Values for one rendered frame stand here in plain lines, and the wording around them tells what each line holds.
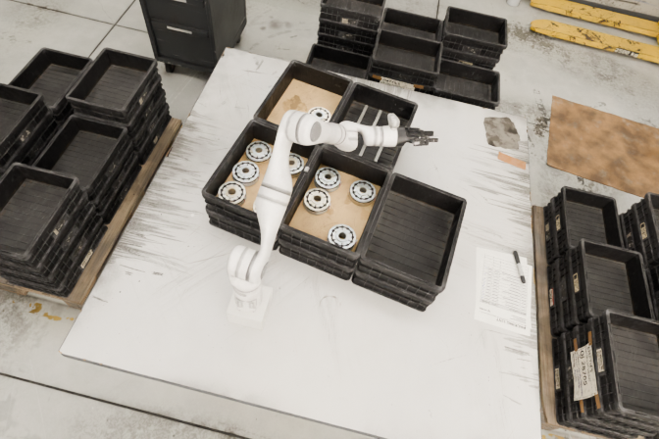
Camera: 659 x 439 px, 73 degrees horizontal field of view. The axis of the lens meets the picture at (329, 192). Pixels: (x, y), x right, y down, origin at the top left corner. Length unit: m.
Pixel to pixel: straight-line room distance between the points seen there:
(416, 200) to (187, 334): 0.98
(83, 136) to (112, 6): 1.70
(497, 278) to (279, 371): 0.91
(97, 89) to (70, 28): 1.34
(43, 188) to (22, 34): 1.89
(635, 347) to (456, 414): 0.98
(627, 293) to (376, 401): 1.47
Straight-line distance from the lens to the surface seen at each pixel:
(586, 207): 2.95
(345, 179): 1.79
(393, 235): 1.70
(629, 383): 2.31
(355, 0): 3.32
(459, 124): 2.32
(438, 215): 1.80
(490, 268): 1.92
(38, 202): 2.34
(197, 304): 1.70
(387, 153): 1.91
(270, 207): 1.25
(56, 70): 3.07
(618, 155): 3.80
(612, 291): 2.59
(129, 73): 2.75
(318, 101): 2.05
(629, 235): 2.96
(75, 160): 2.57
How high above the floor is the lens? 2.28
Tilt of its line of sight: 56 degrees down
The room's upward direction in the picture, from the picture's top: 11 degrees clockwise
